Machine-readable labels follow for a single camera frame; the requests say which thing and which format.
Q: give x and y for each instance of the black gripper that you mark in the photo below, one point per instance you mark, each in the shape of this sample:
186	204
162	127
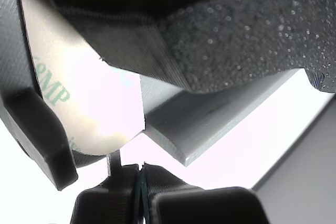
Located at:
249	32

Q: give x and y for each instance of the gray plastic fixture dark legs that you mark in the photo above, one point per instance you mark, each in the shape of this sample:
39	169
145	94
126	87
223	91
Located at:
197	119

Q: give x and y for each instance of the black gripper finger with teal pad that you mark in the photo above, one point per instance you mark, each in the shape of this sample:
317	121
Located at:
204	203
105	200
126	37

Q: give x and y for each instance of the plain tan adhesive tape strip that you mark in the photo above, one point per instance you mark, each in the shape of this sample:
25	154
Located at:
92	98

